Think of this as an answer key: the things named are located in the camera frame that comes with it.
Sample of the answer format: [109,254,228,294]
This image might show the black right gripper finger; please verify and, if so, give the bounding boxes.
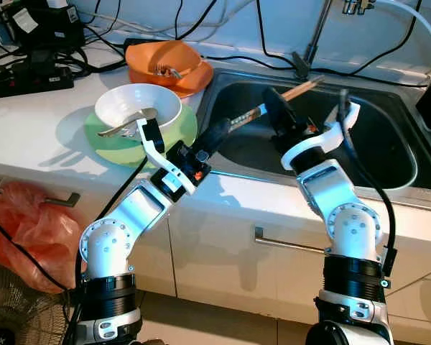
[264,86,297,137]

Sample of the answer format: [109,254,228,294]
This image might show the white bowl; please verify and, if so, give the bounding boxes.
[95,84,182,139]

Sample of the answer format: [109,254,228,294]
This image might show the white cabinet door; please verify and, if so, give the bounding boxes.
[0,176,177,299]
[171,194,425,328]

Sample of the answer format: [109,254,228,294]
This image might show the small metal cutlery piece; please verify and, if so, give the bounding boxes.
[157,63,182,78]

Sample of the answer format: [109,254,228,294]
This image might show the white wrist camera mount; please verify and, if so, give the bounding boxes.
[138,119,202,196]
[282,90,362,170]

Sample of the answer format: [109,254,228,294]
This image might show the orange plate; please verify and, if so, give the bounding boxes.
[133,61,214,98]

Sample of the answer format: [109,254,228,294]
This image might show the wooden chopstick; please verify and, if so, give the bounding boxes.
[230,75,326,134]

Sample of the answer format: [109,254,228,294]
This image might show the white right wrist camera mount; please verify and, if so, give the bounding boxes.
[282,90,362,170]

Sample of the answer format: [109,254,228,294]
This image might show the stainless steel sink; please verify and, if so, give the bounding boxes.
[195,66,431,213]

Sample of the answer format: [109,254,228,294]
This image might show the silver cabinet door handle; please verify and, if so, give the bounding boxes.
[254,226,328,254]
[0,178,80,208]

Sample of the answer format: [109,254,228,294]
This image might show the black power adapter box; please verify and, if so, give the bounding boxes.
[0,4,85,51]

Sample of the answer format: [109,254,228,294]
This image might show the orange bowl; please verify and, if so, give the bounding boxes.
[126,41,202,86]

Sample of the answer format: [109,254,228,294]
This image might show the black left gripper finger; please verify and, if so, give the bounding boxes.
[198,118,234,160]

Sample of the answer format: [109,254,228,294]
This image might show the dark metal faucet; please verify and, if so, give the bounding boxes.
[291,0,378,73]

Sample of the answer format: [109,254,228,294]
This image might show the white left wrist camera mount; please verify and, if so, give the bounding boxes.
[138,119,202,196]

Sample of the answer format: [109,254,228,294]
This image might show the metal spoon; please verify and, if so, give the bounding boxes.
[97,108,159,139]

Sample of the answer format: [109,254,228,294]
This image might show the floor fan with grille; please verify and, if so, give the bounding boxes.
[0,259,80,345]

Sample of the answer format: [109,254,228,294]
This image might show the black power strip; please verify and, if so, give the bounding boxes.
[0,50,74,100]

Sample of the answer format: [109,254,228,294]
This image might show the green plate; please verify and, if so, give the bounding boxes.
[84,104,198,168]

